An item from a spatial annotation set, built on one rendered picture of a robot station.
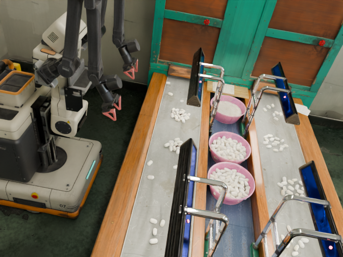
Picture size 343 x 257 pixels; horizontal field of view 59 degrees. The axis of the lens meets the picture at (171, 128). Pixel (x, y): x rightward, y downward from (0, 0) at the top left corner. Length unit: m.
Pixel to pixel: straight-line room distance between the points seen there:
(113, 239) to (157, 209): 0.27
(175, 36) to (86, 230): 1.56
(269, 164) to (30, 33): 2.86
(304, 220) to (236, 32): 1.34
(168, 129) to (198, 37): 0.77
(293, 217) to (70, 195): 1.39
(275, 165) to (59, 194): 1.41
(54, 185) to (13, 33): 2.11
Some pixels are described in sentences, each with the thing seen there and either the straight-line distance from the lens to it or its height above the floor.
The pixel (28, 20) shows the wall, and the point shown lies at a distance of 3.72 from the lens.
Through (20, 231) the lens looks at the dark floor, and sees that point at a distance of 2.44.
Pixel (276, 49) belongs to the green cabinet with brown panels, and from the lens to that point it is 2.45.
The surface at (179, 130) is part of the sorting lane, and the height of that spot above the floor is 0.74.
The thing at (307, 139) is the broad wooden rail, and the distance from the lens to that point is 2.25.
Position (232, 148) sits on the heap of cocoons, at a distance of 1.99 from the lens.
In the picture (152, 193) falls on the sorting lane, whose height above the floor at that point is 0.74.
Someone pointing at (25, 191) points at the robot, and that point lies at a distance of 2.29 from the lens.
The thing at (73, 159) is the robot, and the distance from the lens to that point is 2.40.
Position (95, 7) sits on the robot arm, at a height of 1.55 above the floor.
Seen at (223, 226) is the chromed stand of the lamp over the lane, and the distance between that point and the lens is 1.17.
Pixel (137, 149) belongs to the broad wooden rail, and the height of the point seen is 0.76.
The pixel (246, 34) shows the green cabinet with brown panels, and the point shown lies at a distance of 2.36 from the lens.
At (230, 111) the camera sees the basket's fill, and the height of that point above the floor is 0.74.
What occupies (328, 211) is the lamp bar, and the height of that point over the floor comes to 1.11.
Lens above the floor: 2.01
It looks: 40 degrees down
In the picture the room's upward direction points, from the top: 10 degrees clockwise
